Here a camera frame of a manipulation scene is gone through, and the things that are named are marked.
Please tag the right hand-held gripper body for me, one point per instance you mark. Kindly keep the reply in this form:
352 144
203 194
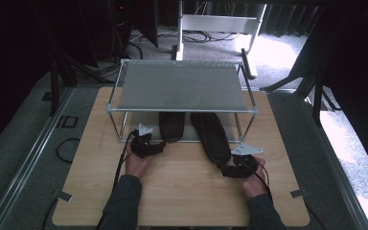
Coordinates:
244 161

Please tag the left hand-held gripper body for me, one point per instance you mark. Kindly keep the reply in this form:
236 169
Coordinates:
143 143

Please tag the black leather shoe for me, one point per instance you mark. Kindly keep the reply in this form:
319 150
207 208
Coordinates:
172 126
214 140

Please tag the grey metal shoe rack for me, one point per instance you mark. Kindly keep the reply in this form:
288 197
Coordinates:
182 86

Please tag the person's left hand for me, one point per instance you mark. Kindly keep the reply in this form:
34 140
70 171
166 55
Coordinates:
136 166

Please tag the person's right hand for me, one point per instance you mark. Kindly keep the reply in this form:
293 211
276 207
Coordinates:
254 185

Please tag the grey tape piece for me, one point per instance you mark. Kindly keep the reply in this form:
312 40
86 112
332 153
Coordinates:
62 195
299 193

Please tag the black metal stand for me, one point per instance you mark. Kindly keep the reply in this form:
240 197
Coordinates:
316 96
55 86

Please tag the aluminium rail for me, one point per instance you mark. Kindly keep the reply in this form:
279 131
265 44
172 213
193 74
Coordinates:
338 172
25 159

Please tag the white metal desk frame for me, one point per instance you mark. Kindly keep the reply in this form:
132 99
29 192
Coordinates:
218 24

